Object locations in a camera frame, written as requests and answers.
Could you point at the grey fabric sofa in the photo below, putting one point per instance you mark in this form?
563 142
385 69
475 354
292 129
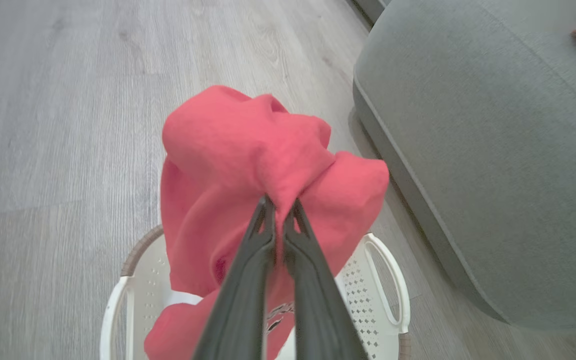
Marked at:
493 150

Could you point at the white laundry basket brown rim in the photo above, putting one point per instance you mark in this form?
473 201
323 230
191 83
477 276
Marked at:
373 295

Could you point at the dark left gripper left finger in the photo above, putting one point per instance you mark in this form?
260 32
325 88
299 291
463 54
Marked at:
240 300

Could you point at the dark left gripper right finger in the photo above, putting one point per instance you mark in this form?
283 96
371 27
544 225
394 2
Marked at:
318 300

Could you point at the red shirt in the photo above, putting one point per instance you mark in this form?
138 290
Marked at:
228 160

